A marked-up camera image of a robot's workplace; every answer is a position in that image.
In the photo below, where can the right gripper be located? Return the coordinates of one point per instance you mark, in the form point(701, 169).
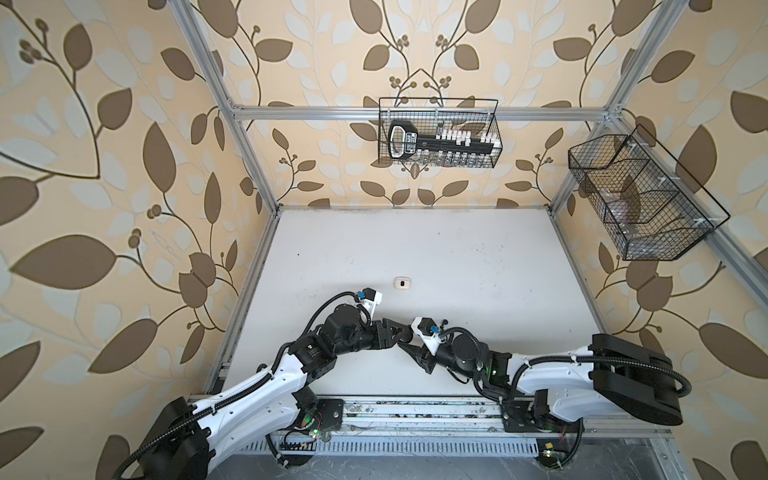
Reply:
point(418, 354)

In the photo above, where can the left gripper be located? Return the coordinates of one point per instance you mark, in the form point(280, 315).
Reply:
point(386, 341)

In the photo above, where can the cream earbud charging case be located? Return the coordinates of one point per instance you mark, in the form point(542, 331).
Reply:
point(402, 283)

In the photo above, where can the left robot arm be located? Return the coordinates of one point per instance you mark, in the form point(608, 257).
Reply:
point(189, 440)

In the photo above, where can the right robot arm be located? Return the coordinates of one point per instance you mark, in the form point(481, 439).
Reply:
point(610, 376)

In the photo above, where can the black tool with white parts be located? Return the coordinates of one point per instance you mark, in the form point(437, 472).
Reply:
point(403, 140)

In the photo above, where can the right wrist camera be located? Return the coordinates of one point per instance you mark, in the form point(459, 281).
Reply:
point(429, 332)

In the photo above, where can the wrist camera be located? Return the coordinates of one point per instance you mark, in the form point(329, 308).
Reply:
point(429, 332)
point(368, 299)

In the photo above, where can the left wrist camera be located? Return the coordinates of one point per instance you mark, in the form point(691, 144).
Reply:
point(368, 299)

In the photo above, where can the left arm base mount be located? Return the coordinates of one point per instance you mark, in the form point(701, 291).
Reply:
point(300, 441)

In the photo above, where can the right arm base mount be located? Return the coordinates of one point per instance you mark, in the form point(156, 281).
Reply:
point(561, 439)

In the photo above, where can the black wire basket back wall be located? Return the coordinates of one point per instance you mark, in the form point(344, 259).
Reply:
point(477, 115)

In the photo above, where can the black wire basket wall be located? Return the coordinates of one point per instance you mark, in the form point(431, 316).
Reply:
point(477, 115)
point(652, 206)

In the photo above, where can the black wire basket right wall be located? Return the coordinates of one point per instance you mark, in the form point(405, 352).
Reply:
point(652, 206)

